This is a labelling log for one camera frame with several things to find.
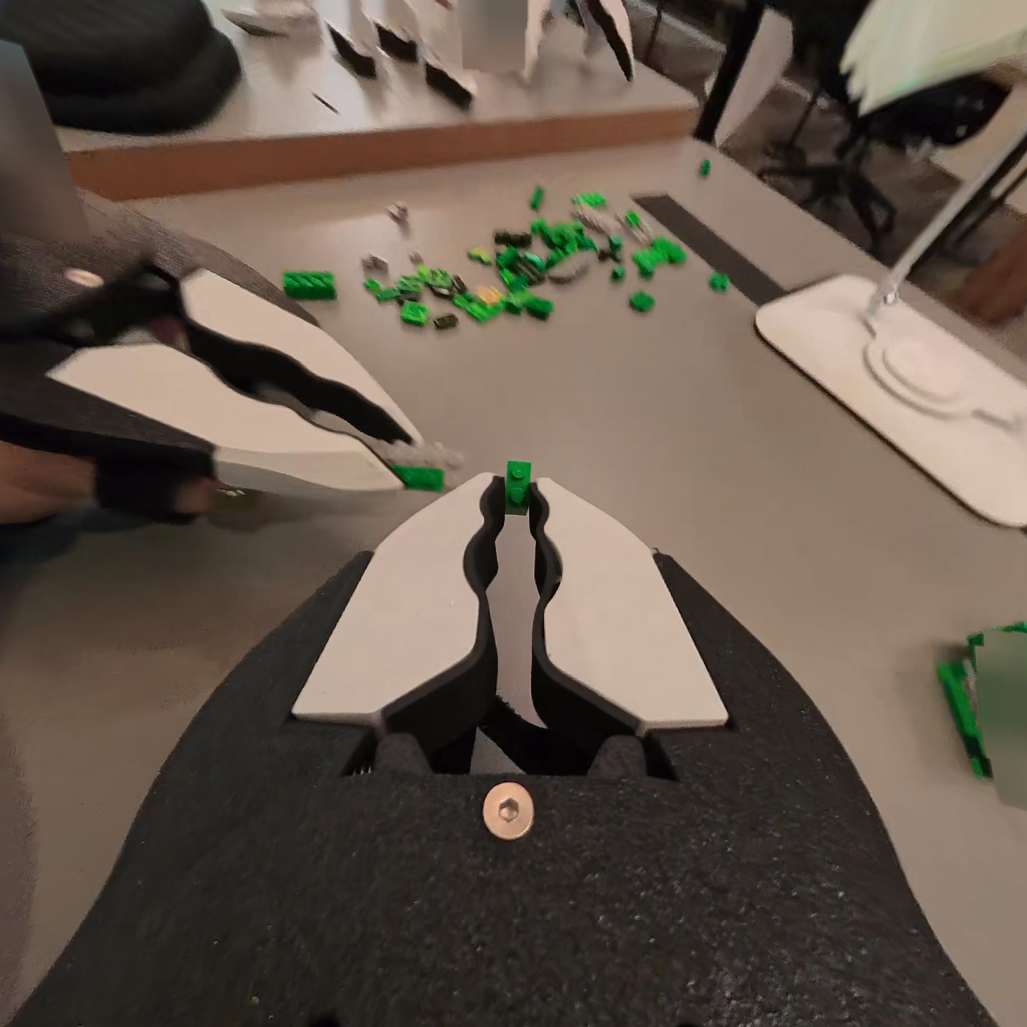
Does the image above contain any grey table with wooden edge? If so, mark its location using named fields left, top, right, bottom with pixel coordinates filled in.
left=50, top=0, right=701, bottom=203

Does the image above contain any green toy set box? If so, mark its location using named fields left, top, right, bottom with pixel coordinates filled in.
left=934, top=622, right=1027, bottom=781

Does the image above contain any grey desk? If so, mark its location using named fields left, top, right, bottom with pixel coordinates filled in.
left=0, top=136, right=1027, bottom=1027

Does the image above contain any grey and green brick assembly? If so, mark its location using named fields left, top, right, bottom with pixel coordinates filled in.
left=389, top=440, right=465, bottom=493

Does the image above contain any person's left hand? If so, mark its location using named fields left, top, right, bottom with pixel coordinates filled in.
left=0, top=441, right=219, bottom=526

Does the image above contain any white desk lamp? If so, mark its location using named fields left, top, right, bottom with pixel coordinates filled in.
left=754, top=0, right=1027, bottom=529

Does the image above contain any pile of green toy bricks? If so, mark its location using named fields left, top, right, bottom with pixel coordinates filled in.
left=363, top=156, right=733, bottom=330

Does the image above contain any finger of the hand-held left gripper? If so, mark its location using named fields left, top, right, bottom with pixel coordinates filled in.
left=170, top=267, right=425, bottom=449
left=47, top=343, right=409, bottom=494

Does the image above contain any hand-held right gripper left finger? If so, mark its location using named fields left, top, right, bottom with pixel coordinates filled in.
left=291, top=472, right=504, bottom=775

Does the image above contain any black cable slot cover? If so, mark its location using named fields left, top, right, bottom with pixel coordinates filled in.
left=632, top=193, right=786, bottom=308

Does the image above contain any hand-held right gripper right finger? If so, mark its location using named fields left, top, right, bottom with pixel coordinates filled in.
left=530, top=477, right=731, bottom=776

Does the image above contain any black office chair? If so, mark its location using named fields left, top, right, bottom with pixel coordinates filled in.
left=758, top=76, right=1014, bottom=251

